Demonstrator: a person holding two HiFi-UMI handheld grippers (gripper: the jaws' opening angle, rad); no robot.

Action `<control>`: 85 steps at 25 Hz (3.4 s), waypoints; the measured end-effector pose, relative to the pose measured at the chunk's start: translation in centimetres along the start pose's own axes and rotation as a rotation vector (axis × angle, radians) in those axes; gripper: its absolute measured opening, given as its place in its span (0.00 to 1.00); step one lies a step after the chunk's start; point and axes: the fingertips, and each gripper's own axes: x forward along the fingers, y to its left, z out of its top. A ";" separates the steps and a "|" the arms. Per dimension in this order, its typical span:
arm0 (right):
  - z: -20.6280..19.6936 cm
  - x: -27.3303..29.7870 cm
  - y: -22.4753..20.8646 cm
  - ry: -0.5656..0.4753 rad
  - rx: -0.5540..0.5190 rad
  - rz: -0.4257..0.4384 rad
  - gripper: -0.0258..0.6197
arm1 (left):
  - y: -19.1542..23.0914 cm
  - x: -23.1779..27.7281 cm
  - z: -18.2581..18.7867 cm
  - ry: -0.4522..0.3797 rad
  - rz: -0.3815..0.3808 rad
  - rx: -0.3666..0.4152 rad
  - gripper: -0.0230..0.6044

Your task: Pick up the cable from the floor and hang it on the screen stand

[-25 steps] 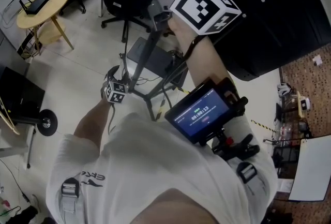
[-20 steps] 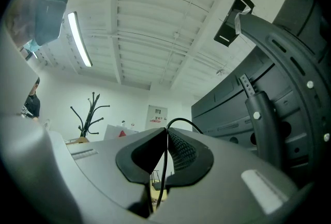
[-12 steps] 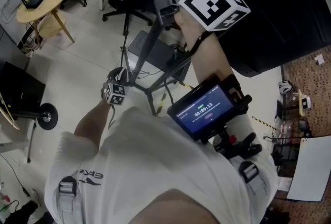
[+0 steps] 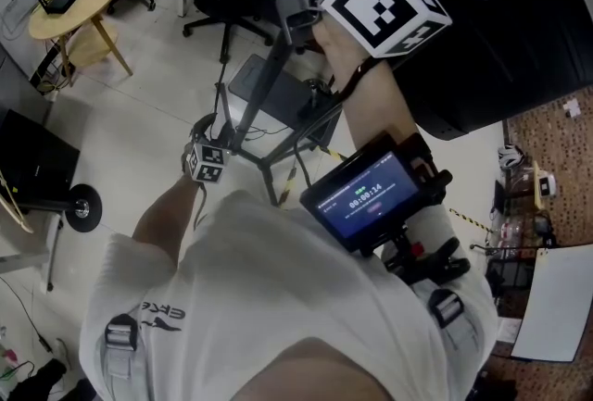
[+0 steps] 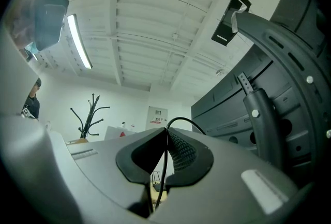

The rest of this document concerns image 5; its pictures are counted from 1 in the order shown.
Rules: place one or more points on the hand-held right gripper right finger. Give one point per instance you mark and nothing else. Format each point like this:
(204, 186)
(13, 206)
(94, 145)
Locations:
(232, 186)

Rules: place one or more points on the white tape strip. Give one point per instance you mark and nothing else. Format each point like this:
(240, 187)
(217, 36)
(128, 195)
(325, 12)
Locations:
(234, 21)

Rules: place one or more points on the black coat rack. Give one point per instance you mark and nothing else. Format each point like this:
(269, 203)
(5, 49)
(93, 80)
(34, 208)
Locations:
(88, 119)

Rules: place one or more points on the black head-worn box device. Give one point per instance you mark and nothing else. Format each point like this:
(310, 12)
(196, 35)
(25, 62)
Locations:
(50, 16)

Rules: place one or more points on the large black television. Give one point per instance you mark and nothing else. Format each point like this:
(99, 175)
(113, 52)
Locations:
(222, 111)

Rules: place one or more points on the red sticker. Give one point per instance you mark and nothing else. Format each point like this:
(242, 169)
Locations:
(122, 134)

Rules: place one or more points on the black TV stand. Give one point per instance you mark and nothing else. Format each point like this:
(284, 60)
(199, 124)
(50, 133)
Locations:
(284, 44)

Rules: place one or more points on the fluorescent ceiling light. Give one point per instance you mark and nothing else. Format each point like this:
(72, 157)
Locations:
(35, 57)
(78, 42)

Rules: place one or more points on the grey wall panel box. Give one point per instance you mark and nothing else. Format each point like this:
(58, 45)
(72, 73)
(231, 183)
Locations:
(157, 117)

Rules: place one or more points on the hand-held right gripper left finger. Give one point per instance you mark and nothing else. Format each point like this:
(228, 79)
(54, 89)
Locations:
(103, 166)

